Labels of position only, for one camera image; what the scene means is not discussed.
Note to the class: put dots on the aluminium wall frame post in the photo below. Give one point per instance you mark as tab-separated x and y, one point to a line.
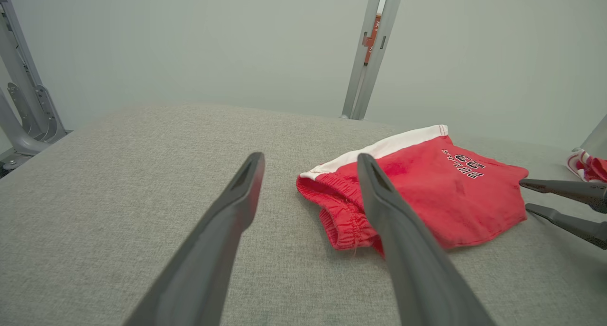
360	89

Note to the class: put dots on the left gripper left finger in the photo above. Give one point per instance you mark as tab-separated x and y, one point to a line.
199	278

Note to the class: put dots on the orange tag on post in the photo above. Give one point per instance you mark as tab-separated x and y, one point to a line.
372	37

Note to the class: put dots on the grey metal frame with brackets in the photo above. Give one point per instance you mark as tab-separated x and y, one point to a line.
45	113

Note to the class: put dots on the grey fabric padded surface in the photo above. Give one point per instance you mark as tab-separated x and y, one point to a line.
118	174

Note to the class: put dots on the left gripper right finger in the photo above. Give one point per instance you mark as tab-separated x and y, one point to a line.
417	278

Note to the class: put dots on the red shorts with white stripe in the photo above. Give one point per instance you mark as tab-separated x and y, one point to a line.
464	203

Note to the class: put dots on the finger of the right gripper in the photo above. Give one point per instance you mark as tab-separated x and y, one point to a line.
578	193
583	229

